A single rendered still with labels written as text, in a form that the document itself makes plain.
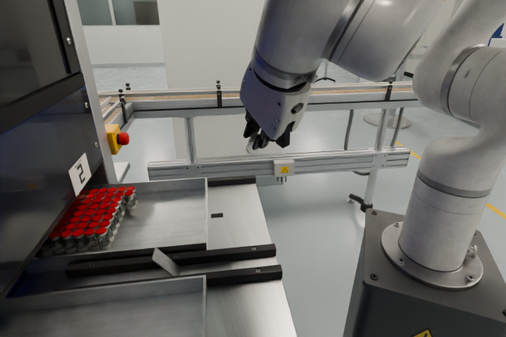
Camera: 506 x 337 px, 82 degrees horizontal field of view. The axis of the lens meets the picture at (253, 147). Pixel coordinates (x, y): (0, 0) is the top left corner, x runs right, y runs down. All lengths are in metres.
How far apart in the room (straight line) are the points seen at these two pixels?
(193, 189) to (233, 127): 1.44
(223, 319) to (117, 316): 0.17
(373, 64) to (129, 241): 0.60
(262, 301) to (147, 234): 0.30
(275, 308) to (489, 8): 0.57
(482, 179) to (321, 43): 0.40
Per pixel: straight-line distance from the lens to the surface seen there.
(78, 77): 0.77
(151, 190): 0.86
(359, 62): 0.30
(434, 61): 0.60
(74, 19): 0.80
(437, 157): 0.61
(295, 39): 0.31
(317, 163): 1.82
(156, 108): 1.57
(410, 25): 0.30
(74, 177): 0.70
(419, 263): 0.72
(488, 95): 0.55
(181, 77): 2.14
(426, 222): 0.66
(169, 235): 0.71
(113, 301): 0.62
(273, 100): 0.39
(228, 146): 2.30
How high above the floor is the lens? 1.33
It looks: 25 degrees down
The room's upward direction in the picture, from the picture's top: straight up
